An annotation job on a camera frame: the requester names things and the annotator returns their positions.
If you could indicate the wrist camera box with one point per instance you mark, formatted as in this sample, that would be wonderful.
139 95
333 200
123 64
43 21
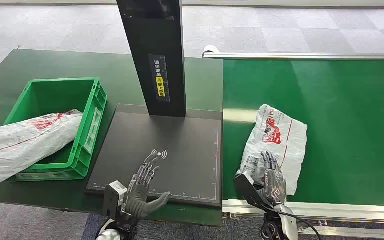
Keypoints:
246 188
114 195

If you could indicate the black yellow label sticker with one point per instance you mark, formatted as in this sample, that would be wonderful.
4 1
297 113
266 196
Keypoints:
160 87

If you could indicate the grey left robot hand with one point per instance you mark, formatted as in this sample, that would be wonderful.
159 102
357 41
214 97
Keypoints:
139 198

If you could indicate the aluminium conveyor frame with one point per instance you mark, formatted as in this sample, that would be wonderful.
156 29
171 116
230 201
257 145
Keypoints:
311 55

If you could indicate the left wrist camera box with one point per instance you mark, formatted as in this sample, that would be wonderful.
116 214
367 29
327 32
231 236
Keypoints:
114 195

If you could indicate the white red-print courier bag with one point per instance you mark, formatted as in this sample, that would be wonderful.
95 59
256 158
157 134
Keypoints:
278 132

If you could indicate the long white courier bag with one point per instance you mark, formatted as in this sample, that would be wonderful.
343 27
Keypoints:
23 142

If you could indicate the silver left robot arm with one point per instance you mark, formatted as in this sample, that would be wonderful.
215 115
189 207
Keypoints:
110 234

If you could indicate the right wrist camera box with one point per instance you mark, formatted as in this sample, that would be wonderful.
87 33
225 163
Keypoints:
246 188

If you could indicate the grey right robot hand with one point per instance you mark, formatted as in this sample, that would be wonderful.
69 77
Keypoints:
274 187

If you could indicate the green plastic crate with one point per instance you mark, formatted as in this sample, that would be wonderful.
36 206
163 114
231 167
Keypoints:
46 91

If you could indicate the black inbound scanner machine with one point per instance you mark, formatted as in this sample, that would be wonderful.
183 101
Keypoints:
182 142

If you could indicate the green conveyor belt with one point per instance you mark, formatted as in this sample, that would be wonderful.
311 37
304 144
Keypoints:
344 132

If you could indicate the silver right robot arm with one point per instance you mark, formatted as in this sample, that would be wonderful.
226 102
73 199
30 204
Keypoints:
288 222

